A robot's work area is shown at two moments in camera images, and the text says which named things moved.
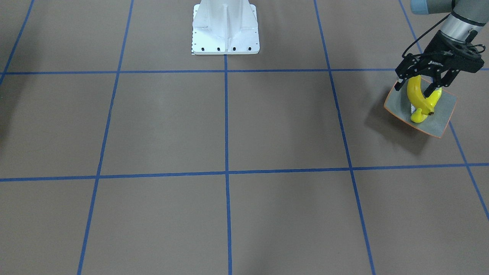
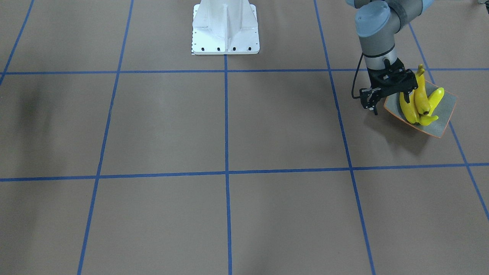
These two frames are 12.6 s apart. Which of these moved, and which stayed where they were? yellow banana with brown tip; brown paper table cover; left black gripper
Moved: left black gripper
Stayed: yellow banana with brown tip; brown paper table cover
